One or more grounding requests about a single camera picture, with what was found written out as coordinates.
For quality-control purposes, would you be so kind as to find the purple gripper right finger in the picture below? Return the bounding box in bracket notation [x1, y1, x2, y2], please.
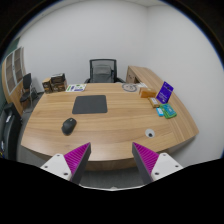
[131, 142, 184, 185]

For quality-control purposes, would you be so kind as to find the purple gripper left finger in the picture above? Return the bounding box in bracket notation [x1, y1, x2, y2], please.
[40, 142, 92, 186]

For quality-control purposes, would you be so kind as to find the black computer mouse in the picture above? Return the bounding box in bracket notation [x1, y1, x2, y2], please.
[61, 118, 77, 135]

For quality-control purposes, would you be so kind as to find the dark grey mouse pad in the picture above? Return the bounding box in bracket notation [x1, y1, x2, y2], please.
[72, 95, 107, 114]

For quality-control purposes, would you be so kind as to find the small blue box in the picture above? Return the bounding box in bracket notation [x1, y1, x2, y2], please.
[156, 108, 164, 117]

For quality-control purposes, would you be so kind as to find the small tan box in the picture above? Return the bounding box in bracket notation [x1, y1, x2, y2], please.
[148, 97, 160, 108]

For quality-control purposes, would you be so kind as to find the orange cardboard box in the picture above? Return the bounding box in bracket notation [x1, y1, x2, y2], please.
[140, 89, 157, 98]

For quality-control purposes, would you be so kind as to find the white green leaflet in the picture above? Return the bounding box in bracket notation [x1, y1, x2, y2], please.
[66, 84, 86, 92]

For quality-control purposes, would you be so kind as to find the purple standing sign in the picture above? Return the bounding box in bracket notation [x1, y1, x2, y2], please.
[156, 82, 173, 104]

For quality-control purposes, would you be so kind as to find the wooden side desk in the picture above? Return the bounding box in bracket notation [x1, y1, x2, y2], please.
[126, 66, 163, 89]

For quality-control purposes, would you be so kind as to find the black chair at left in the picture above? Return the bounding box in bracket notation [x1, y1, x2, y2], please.
[0, 103, 22, 161]

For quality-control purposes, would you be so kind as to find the dark brown box stack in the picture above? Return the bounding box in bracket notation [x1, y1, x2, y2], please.
[51, 73, 67, 92]

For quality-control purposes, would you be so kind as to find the black visitor chair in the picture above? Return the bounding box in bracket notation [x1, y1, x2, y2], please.
[20, 73, 38, 104]

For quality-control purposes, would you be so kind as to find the small brown box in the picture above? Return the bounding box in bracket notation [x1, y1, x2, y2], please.
[42, 78, 52, 94]

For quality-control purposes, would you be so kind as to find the grey mesh office chair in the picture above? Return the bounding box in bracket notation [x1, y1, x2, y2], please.
[85, 59, 124, 83]

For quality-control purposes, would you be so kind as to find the wooden glass-door cabinet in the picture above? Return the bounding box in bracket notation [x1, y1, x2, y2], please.
[2, 47, 26, 114]

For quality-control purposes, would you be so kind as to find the desk cable grommet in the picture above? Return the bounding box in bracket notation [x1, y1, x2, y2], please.
[145, 129, 155, 138]

